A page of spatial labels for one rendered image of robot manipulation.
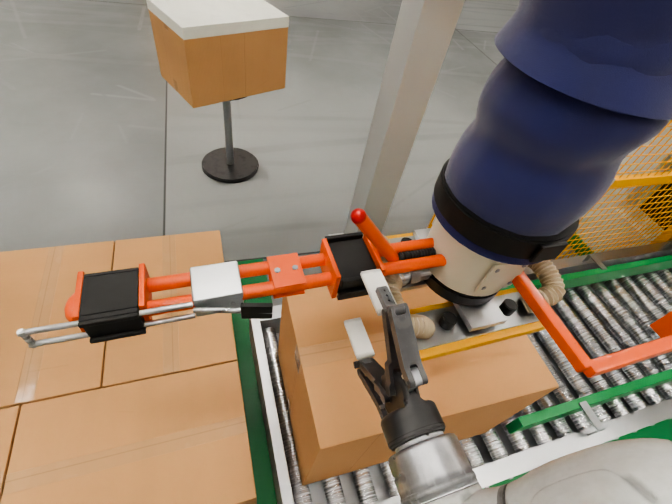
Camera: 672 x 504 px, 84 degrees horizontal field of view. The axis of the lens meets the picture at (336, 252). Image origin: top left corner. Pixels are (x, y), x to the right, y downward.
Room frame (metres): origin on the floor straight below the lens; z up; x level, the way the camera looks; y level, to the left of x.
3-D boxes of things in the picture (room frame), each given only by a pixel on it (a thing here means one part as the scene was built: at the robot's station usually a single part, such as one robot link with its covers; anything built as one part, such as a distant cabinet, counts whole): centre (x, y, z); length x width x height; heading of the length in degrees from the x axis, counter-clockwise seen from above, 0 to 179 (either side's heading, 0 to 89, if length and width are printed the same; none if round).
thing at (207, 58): (2.12, 0.89, 0.82); 0.60 x 0.40 x 0.40; 140
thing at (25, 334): (0.22, 0.21, 1.27); 0.31 x 0.03 x 0.05; 118
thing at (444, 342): (0.44, -0.29, 1.16); 0.34 x 0.10 x 0.05; 118
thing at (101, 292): (0.24, 0.28, 1.27); 0.08 x 0.07 x 0.05; 118
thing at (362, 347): (0.31, -0.07, 1.20); 0.07 x 0.03 x 0.01; 28
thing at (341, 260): (0.40, -0.03, 1.27); 0.10 x 0.08 x 0.06; 28
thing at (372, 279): (0.31, -0.07, 1.34); 0.07 x 0.03 x 0.01; 28
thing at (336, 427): (0.51, -0.24, 0.75); 0.60 x 0.40 x 0.40; 116
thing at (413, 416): (0.19, -0.13, 1.27); 0.09 x 0.07 x 0.08; 28
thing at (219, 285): (0.30, 0.16, 1.26); 0.07 x 0.07 x 0.04; 28
